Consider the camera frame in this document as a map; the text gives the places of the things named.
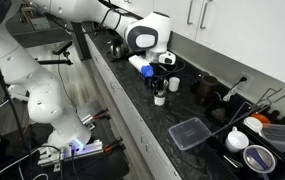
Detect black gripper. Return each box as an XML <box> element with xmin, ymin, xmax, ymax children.
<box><xmin>153</xmin><ymin>77</ymin><xmax>169</xmax><ymax>90</ymax></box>

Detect metal cone coffee filter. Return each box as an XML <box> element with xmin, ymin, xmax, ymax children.
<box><xmin>154</xmin><ymin>89</ymin><xmax>167</xmax><ymax>97</ymax></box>

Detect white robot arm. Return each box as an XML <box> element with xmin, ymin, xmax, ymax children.
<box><xmin>0</xmin><ymin>0</ymin><xmax>170</xmax><ymax>149</ymax></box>

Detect small white cup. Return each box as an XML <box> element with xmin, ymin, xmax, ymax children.
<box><xmin>169</xmin><ymin>77</ymin><xmax>180</xmax><ymax>92</ymax></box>

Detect white cup in rack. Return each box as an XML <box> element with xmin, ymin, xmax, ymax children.
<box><xmin>225</xmin><ymin>126</ymin><xmax>249</xmax><ymax>153</ymax></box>

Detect white ceramic mug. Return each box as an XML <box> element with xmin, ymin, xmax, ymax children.
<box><xmin>154</xmin><ymin>96</ymin><xmax>166</xmax><ymax>106</ymax></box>

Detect dark brown grinder jar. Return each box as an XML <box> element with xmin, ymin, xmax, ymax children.
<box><xmin>197</xmin><ymin>75</ymin><xmax>218</xmax><ymax>105</ymax></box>

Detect black coffee machine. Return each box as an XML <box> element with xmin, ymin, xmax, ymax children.
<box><xmin>109</xmin><ymin>39</ymin><xmax>127</xmax><ymax>59</ymax></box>

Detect clear plastic container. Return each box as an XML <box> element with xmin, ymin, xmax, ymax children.
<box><xmin>168</xmin><ymin>117</ymin><xmax>212</xmax><ymax>151</ymax></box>

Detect white bowl orange lid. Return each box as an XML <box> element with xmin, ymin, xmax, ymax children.
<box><xmin>243</xmin><ymin>113</ymin><xmax>271</xmax><ymax>132</ymax></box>

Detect black dish rack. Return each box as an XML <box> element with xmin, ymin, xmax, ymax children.
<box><xmin>205</xmin><ymin>88</ymin><xmax>285</xmax><ymax>180</ymax></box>

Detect white upper cabinets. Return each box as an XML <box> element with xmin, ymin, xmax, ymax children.
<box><xmin>109</xmin><ymin>0</ymin><xmax>285</xmax><ymax>83</ymax></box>

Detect metal bowl with spoon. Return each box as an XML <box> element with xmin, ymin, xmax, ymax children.
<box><xmin>242</xmin><ymin>145</ymin><xmax>277</xmax><ymax>174</ymax></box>

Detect clear plastic tub in rack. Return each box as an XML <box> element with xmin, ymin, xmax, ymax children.
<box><xmin>262</xmin><ymin>124</ymin><xmax>285</xmax><ymax>152</ymax></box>

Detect wall power outlet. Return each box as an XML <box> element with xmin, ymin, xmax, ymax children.
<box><xmin>238</xmin><ymin>72</ymin><xmax>253</xmax><ymax>92</ymax></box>

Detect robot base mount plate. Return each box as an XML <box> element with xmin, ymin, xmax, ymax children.
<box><xmin>38</xmin><ymin>140</ymin><xmax>103</xmax><ymax>167</ymax></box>

